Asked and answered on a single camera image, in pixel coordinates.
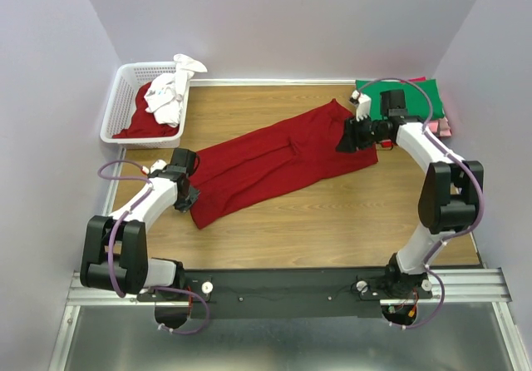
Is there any white plastic laundry basket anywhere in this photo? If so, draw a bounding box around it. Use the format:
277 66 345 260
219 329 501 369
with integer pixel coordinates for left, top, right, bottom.
100 62 190 149

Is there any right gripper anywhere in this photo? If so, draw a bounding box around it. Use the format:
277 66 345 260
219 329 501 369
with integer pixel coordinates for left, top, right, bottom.
334 112 387 154

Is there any folded mauve t-shirt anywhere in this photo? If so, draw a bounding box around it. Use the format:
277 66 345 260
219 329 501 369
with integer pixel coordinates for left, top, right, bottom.
436 131 452 138

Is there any folded green t-shirt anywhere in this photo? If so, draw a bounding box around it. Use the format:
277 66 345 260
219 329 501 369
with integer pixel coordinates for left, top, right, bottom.
362 79 445 121

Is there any white wall trim strip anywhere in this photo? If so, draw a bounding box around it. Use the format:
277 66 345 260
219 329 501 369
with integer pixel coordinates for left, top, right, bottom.
190 78 356 87

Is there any red t-shirt in basket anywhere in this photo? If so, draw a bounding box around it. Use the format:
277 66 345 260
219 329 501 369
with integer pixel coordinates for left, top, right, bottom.
112 82 179 139

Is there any folded magenta t-shirt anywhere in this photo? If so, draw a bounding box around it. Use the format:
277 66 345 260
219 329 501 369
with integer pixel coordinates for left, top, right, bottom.
401 77 427 83

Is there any white t-shirt in basket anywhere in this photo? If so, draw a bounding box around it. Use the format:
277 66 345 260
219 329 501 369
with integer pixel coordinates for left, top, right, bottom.
144 54 208 127

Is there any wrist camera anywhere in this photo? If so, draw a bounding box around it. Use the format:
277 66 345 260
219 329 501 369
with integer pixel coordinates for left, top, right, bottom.
140 160 167 178
349 90 372 121

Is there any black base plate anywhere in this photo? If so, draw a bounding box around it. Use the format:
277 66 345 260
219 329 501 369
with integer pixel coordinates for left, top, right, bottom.
137 266 432 329

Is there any dark red t-shirt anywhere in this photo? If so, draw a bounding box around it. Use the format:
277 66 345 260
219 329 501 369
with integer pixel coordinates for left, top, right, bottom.
190 100 378 229

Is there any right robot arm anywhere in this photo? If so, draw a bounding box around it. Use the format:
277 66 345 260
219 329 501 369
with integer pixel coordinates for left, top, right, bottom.
336 90 484 298

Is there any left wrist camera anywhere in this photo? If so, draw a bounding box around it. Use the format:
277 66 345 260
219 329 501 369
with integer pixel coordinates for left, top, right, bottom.
140 160 167 178

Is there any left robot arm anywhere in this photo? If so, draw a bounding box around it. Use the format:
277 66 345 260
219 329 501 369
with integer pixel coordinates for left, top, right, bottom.
80 148 200 300

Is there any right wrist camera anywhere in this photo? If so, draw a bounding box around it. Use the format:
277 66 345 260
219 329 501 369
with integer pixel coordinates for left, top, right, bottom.
349 90 372 121

